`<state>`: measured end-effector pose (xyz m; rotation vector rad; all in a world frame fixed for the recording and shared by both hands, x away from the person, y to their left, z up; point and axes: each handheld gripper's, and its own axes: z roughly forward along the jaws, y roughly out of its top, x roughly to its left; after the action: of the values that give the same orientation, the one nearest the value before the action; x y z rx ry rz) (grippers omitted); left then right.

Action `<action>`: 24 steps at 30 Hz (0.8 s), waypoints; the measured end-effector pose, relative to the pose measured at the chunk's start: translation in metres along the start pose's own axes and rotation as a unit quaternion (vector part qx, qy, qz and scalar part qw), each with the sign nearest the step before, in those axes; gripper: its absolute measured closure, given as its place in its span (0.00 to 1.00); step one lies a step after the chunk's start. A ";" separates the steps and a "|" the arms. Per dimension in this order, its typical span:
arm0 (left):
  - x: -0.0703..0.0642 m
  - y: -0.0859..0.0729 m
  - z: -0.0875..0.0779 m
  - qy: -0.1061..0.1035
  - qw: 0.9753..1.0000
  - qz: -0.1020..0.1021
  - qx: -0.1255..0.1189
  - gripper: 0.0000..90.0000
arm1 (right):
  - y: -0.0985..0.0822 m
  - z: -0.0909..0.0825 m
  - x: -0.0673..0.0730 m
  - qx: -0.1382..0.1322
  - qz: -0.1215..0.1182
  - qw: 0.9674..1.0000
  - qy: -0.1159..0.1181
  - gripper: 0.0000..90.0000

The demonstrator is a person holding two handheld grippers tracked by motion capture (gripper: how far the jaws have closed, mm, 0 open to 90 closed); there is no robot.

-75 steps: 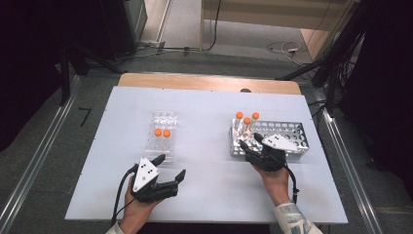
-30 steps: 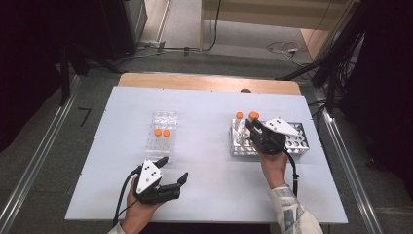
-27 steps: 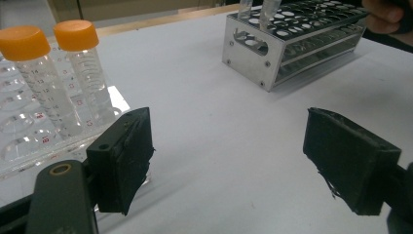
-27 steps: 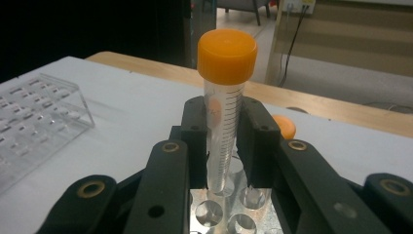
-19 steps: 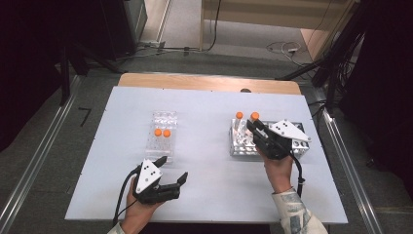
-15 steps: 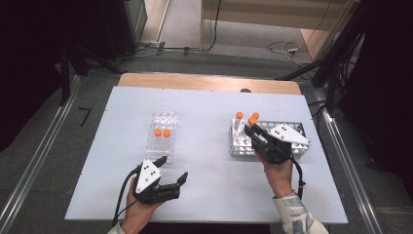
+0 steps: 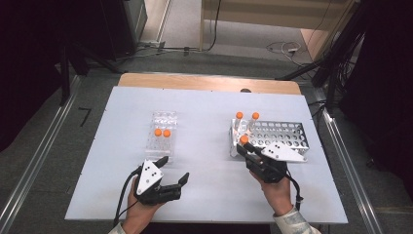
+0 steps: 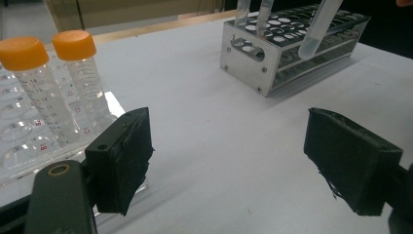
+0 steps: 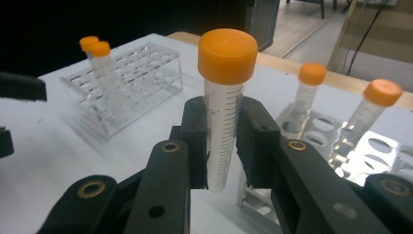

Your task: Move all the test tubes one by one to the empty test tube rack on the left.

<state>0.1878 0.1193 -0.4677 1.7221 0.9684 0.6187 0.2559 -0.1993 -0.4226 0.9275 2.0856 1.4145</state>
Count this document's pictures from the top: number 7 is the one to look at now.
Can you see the perforated metal tube rack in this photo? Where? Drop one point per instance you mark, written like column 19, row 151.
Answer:
column 282, row 133

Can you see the person's left hand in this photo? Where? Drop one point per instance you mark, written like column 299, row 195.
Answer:
column 139, row 216

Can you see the black metal stand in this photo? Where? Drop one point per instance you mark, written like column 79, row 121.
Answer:
column 331, row 87
column 65, row 81

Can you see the wooden table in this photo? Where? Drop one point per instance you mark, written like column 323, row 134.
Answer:
column 195, row 83

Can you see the black cabinet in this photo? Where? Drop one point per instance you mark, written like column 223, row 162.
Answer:
column 134, row 19

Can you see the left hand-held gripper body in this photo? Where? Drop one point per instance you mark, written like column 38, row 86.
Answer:
column 147, row 177

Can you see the dark curtain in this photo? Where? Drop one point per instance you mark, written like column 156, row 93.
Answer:
column 383, row 81
column 26, row 65

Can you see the aluminium rail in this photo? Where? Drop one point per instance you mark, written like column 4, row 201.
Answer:
column 38, row 152
column 339, row 146

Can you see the clear plastic tube rack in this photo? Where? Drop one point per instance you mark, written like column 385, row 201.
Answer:
column 161, row 120

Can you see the light wooden cabinet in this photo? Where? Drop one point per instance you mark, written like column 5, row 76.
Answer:
column 259, row 13

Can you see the white board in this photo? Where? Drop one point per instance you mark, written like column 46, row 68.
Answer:
column 211, row 188

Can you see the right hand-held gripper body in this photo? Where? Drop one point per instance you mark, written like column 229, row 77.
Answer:
column 282, row 152

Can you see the orange-capped clear tube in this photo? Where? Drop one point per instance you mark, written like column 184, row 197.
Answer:
column 244, row 139
column 166, row 133
column 157, row 132
column 255, row 116
column 239, row 115

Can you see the person's right hand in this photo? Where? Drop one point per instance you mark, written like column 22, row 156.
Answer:
column 277, row 196

